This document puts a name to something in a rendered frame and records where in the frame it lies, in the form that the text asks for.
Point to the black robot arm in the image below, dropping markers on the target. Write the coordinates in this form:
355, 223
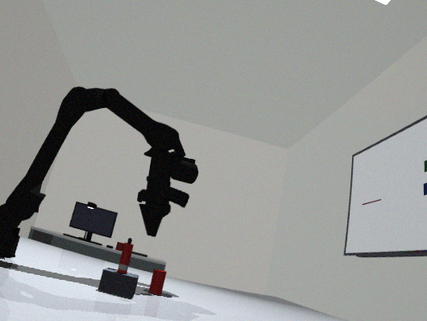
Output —
25, 199

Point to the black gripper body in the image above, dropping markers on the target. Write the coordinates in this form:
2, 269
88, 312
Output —
153, 194

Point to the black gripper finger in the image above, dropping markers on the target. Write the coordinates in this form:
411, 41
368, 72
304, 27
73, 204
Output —
150, 213
159, 218

